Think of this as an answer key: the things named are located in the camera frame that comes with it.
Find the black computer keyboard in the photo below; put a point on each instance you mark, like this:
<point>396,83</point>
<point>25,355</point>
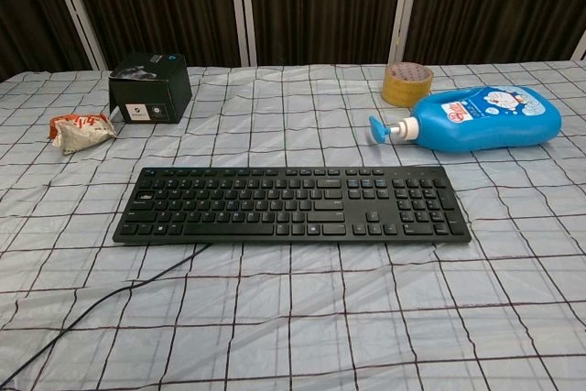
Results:
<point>293,208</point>

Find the black cardboard product box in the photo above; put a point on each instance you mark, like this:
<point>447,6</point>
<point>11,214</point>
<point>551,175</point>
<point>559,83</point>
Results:
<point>151,89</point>

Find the crumpled orange white snack bag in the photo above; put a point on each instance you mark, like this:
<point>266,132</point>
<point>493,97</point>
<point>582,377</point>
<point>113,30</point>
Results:
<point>82,132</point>

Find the dark folding screen white frame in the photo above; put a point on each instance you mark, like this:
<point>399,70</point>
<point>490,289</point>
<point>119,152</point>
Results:
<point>320,6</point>

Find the grey checked tablecloth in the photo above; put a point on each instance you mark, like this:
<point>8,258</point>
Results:
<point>293,308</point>

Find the blue pump dispenser bottle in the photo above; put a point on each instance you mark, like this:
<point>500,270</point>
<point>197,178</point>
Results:
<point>485,118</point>

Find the yellow packing tape roll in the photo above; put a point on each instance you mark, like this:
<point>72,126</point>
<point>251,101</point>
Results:
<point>407,82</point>

